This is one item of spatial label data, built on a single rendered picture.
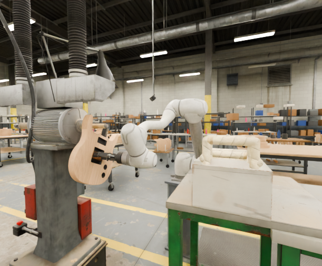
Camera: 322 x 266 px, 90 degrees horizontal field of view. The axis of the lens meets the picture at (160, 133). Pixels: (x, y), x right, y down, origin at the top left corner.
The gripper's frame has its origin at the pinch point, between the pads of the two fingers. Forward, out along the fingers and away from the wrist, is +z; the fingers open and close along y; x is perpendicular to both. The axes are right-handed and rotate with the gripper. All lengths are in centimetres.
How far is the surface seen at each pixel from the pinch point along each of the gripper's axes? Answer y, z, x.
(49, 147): -12.7, 30.4, 0.8
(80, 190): 29, 35, -25
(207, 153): -21, -72, 0
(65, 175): 7.0, 31.7, -14.8
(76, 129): -10.6, 15.0, 15.0
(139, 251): 91, 0, -74
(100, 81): -27.8, -12.9, 36.6
